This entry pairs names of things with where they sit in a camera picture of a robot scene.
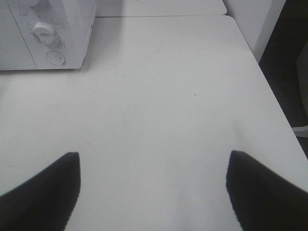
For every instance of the lower white microwave knob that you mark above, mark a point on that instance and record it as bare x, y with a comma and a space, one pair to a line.
44, 33

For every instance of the round white door button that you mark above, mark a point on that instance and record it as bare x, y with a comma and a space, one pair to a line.
55, 58

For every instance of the white adjacent table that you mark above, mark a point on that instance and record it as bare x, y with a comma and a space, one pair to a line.
149, 8

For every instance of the white microwave knob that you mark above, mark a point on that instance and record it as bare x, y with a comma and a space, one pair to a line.
44, 33
32, 2

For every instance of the white microwave oven body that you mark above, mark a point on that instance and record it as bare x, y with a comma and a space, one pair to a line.
73, 21

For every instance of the white microwave door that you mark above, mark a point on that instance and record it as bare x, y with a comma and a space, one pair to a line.
14, 54

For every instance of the upper white microwave knob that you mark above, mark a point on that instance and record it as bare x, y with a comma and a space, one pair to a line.
32, 2

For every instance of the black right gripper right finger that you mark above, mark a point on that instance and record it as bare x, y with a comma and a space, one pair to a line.
261, 199

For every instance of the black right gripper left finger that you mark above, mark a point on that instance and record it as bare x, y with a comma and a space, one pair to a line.
46, 201

